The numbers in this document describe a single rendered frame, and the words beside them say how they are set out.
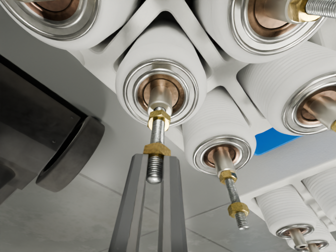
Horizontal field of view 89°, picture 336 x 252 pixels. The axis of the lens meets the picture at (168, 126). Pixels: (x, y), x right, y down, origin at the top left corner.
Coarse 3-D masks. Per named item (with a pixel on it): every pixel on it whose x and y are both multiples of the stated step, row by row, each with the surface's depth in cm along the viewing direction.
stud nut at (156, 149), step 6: (150, 144) 11; (156, 144) 10; (162, 144) 11; (144, 150) 10; (150, 150) 10; (156, 150) 10; (162, 150) 10; (168, 150) 11; (150, 156) 10; (162, 156) 10
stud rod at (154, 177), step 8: (160, 120) 13; (152, 128) 13; (160, 128) 12; (152, 136) 12; (160, 136) 12; (152, 160) 10; (160, 160) 10; (152, 168) 10; (160, 168) 10; (152, 176) 9; (160, 176) 9
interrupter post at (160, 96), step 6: (156, 90) 16; (162, 90) 16; (168, 90) 17; (150, 96) 16; (156, 96) 15; (162, 96) 15; (168, 96) 16; (150, 102) 15; (156, 102) 14; (162, 102) 14; (168, 102) 15; (150, 108) 15; (168, 108) 15
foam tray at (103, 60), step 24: (144, 0) 27; (168, 0) 18; (144, 24) 20; (192, 24) 20; (96, 48) 22; (120, 48) 21; (216, 48) 27; (96, 72) 23; (216, 72) 23; (240, 96) 25; (264, 120) 28
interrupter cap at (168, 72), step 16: (144, 64) 15; (160, 64) 15; (176, 64) 15; (128, 80) 16; (144, 80) 16; (160, 80) 16; (176, 80) 16; (192, 80) 16; (128, 96) 17; (144, 96) 17; (176, 96) 17; (192, 96) 17; (144, 112) 18; (176, 112) 18
